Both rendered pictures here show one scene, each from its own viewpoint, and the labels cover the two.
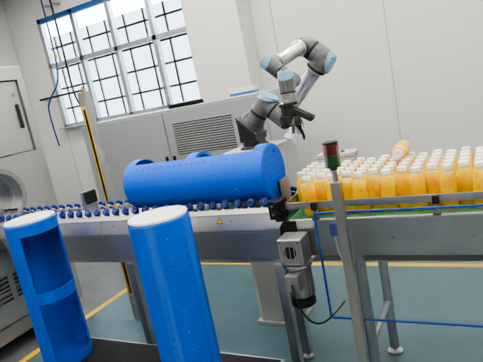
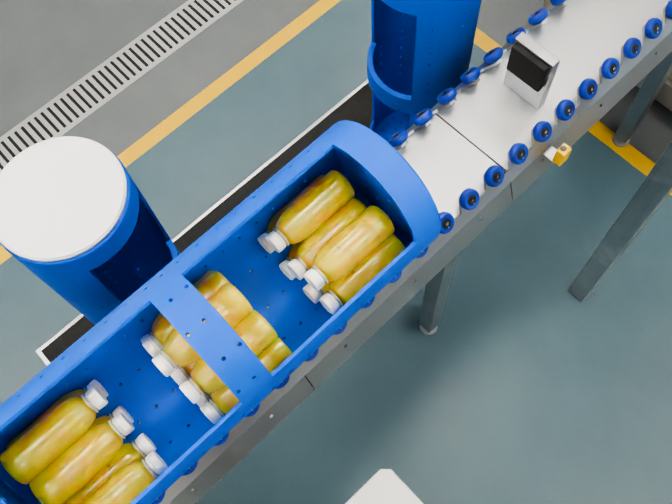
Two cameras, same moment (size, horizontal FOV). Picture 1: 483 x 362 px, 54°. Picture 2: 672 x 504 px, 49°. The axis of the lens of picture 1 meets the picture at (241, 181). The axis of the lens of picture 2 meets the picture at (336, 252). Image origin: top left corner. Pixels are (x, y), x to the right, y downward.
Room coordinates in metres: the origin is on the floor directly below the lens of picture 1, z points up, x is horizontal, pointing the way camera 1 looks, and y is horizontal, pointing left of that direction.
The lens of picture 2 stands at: (2.94, -0.05, 2.32)
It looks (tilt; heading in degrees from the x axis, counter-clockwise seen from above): 67 degrees down; 114
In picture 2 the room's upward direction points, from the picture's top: 8 degrees counter-clockwise
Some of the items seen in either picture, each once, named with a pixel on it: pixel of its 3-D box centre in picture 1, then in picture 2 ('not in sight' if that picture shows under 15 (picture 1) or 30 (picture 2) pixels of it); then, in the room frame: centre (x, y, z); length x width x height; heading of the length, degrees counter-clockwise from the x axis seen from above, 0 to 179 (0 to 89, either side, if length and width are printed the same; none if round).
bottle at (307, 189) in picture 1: (309, 197); not in sight; (2.12, -0.29, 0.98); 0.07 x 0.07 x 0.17
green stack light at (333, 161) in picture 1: (332, 160); not in sight; (1.83, -0.36, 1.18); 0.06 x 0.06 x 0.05
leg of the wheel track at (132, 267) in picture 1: (144, 309); not in sight; (2.78, 0.75, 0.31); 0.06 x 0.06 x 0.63; 61
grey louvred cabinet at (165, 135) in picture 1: (191, 178); not in sight; (4.80, 0.50, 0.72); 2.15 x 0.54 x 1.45; 60
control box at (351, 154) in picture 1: (338, 161); not in sight; (2.48, -0.52, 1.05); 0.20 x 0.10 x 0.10; 61
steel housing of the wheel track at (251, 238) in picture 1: (132, 232); (428, 203); (2.84, 0.71, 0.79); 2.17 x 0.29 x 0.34; 61
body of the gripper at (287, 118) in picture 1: (290, 115); not in sight; (2.31, -0.29, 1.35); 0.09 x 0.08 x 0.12; 61
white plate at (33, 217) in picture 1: (29, 218); not in sight; (2.69, 1.23, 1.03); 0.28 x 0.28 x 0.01
